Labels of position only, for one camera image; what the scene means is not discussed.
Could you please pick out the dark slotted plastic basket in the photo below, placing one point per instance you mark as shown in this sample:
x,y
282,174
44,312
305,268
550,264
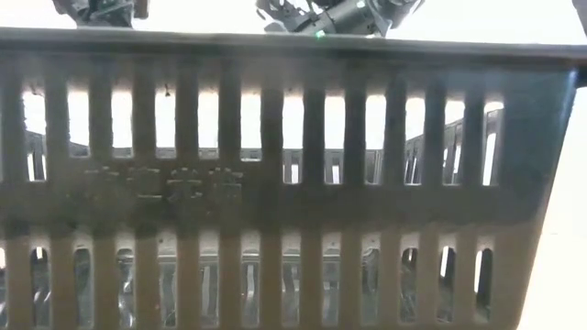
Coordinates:
x,y
293,206

